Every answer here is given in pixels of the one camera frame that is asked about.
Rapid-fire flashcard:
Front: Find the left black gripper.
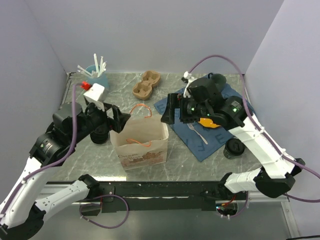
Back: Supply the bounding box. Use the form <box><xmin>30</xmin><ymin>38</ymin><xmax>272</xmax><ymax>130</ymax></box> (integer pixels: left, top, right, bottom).
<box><xmin>69</xmin><ymin>100</ymin><xmax>130</xmax><ymax>145</ymax></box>

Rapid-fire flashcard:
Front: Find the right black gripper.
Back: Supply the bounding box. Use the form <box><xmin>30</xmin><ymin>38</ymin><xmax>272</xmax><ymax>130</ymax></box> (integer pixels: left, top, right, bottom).
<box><xmin>160</xmin><ymin>92</ymin><xmax>211</xmax><ymax>124</ymax></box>

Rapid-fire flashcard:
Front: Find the brown paper takeout bag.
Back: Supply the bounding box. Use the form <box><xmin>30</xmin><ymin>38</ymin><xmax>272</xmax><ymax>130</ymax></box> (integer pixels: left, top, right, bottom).
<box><xmin>109</xmin><ymin>103</ymin><xmax>169</xmax><ymax>171</ymax></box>

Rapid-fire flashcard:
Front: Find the black coffee cup lid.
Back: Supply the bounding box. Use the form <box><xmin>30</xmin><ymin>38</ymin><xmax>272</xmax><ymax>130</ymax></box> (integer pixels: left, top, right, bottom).
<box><xmin>225</xmin><ymin>138</ymin><xmax>245</xmax><ymax>155</ymax></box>

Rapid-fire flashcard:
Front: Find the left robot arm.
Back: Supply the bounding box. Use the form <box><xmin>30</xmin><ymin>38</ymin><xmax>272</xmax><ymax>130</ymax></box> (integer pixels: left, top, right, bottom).
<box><xmin>0</xmin><ymin>102</ymin><xmax>131</xmax><ymax>240</ymax></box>

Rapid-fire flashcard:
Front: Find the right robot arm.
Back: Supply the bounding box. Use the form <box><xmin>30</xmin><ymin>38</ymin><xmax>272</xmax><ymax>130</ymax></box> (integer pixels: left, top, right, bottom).
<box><xmin>161</xmin><ymin>73</ymin><xmax>305</xmax><ymax>200</ymax></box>

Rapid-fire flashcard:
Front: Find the stack of black lids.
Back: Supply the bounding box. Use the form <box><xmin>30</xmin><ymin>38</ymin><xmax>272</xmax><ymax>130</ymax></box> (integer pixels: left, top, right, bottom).
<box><xmin>90</xmin><ymin>126</ymin><xmax>109</xmax><ymax>145</ymax></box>

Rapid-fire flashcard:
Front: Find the silver fork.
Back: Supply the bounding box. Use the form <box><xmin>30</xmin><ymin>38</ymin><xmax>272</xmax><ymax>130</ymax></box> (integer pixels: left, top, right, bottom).
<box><xmin>187</xmin><ymin>123</ymin><xmax>208</xmax><ymax>145</ymax></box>

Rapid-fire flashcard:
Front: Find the orange dotted plate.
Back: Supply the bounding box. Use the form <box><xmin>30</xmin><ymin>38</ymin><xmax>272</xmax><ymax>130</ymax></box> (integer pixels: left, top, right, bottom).
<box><xmin>198</xmin><ymin>118</ymin><xmax>221</xmax><ymax>129</ymax></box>

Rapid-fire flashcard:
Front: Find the blue plastic cup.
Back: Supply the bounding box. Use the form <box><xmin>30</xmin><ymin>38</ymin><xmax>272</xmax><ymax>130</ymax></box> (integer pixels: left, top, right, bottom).
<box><xmin>85</xmin><ymin>65</ymin><xmax>110</xmax><ymax>91</ymax></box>

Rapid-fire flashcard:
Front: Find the blue letter-print cloth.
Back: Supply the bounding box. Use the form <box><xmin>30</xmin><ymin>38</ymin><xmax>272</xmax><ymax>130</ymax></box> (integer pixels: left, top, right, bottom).
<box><xmin>153</xmin><ymin>77</ymin><xmax>256</xmax><ymax>163</ymax></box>

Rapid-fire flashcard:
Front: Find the dark green mug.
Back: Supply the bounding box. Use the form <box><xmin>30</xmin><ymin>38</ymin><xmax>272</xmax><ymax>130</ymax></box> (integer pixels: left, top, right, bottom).
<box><xmin>207</xmin><ymin>72</ymin><xmax>227</xmax><ymax>91</ymax></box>

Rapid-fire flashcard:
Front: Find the white wrapped straw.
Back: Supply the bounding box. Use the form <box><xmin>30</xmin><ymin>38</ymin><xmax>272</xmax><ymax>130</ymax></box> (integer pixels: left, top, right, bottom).
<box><xmin>77</xmin><ymin>65</ymin><xmax>92</xmax><ymax>78</ymax></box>
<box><xmin>98</xmin><ymin>56</ymin><xmax>106</xmax><ymax>77</ymax></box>
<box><xmin>93</xmin><ymin>53</ymin><xmax>100</xmax><ymax>74</ymax></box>

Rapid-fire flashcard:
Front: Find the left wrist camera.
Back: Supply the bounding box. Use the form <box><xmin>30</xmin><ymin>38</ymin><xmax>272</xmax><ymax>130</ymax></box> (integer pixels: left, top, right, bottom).
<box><xmin>82</xmin><ymin>82</ymin><xmax>107</xmax><ymax>112</ymax></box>

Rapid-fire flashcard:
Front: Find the black mounting base rail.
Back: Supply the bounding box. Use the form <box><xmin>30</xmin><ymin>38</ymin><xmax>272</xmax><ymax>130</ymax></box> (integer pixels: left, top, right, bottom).
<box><xmin>68</xmin><ymin>180</ymin><xmax>248</xmax><ymax>214</ymax></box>

